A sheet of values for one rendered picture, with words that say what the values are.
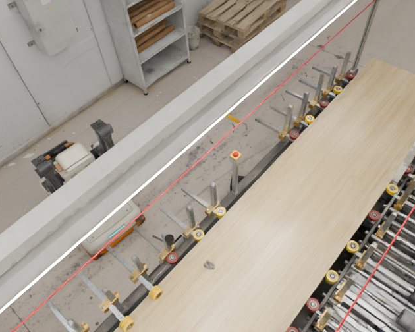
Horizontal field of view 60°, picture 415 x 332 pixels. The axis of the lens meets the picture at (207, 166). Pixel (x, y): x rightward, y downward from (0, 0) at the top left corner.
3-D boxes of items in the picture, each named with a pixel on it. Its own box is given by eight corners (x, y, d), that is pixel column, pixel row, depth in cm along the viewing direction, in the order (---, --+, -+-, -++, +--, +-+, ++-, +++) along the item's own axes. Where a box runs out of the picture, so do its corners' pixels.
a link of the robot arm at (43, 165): (40, 148, 222) (26, 157, 218) (53, 163, 218) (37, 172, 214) (61, 182, 260) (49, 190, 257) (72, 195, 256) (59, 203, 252)
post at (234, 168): (230, 193, 307) (231, 161, 271) (234, 189, 309) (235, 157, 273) (235, 195, 305) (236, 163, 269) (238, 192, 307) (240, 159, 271)
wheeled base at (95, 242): (60, 219, 376) (50, 207, 356) (110, 183, 401) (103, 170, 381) (95, 263, 346) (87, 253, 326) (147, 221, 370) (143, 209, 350)
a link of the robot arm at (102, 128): (99, 113, 238) (86, 121, 234) (112, 126, 234) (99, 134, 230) (110, 148, 277) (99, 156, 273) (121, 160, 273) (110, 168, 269)
